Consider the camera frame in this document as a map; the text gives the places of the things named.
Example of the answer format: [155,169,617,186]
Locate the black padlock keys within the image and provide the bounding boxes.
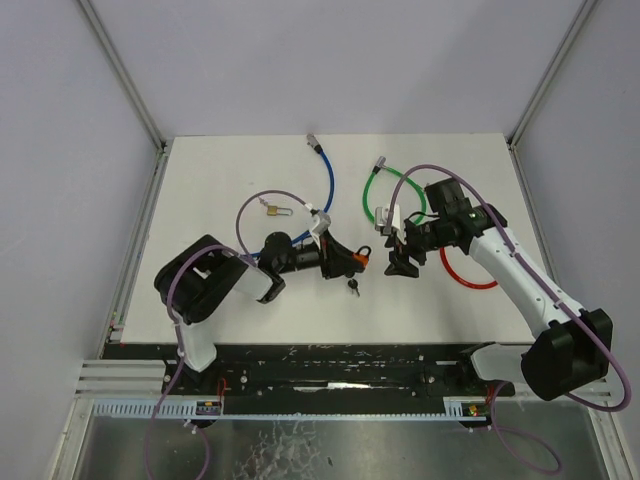
[347,278,360,297]

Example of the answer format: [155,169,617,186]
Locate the orange black padlock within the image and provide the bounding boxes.
[352,245,372,269]

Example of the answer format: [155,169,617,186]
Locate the red cable lock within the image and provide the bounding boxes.
[439,247,498,291]

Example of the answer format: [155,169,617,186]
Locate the brass padlock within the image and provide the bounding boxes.
[266,204,293,217]

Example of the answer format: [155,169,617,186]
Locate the green cable lock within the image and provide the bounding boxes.
[362,156,428,224]

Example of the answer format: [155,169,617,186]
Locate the blue cable lock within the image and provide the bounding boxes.
[249,134,335,245]

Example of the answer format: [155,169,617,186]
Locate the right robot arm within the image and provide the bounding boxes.
[374,179,613,401]

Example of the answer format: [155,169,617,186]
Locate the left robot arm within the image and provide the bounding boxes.
[154,231,371,373]

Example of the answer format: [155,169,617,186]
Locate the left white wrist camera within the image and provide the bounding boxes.
[304,203,331,247]

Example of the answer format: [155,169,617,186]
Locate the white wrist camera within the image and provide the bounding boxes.
[304,203,331,247]
[374,204,404,237]

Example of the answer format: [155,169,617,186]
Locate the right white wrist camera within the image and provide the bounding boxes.
[374,204,404,237]

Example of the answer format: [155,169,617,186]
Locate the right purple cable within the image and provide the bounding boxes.
[387,163,632,474]

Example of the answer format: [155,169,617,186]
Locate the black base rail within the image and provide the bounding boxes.
[159,341,516,416]

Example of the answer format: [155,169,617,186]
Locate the white slotted cable duct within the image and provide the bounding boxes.
[94,391,489,422]

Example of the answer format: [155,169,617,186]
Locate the right aluminium frame post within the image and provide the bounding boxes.
[505,0,601,146]

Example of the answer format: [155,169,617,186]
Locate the aluminium frame post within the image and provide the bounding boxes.
[505,0,601,146]
[77,0,168,151]

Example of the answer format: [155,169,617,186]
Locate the left aluminium frame post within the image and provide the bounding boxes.
[77,0,168,151]

